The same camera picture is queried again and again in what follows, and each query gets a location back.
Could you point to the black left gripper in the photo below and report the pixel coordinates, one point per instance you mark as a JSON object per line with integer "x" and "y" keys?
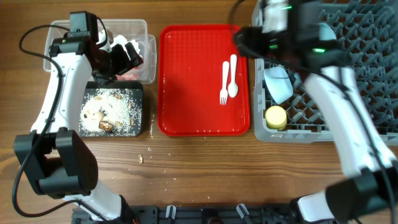
{"x": 124, "y": 63}

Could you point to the red snack wrapper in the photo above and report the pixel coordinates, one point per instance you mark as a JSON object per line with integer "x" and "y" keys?
{"x": 129, "y": 77}

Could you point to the white plastic fork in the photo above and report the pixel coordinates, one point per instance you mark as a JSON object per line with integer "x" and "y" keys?
{"x": 223, "y": 91}

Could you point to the white plastic spoon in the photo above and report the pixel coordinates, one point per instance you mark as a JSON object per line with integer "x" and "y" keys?
{"x": 232, "y": 87}

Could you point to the light blue bowl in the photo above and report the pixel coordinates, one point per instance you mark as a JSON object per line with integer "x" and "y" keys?
{"x": 278, "y": 83}

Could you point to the yellow plastic cup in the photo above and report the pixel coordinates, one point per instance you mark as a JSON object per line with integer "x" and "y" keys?
{"x": 276, "y": 118}

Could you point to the light blue plate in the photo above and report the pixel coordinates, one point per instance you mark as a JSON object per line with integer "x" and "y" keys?
{"x": 326, "y": 32}

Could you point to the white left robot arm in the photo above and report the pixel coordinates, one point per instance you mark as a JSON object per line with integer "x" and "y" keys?
{"x": 53, "y": 157}

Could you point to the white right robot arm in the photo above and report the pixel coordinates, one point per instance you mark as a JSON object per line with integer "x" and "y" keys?
{"x": 288, "y": 34}

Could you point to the clear plastic waste bin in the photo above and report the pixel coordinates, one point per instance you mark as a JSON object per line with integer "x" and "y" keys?
{"x": 135, "y": 29}

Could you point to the black food waste tray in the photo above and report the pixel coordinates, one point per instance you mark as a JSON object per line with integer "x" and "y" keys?
{"x": 112, "y": 112}

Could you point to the grey dishwasher rack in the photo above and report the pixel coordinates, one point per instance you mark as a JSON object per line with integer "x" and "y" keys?
{"x": 367, "y": 30}

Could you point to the crumpled white tissue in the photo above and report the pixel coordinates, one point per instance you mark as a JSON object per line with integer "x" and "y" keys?
{"x": 120, "y": 39}

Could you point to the red serving tray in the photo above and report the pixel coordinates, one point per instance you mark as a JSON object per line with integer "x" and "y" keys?
{"x": 190, "y": 66}

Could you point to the food crumb on table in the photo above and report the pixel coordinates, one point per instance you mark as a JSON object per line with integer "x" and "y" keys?
{"x": 140, "y": 159}

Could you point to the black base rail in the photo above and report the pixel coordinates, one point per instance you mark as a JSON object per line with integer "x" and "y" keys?
{"x": 268, "y": 213}

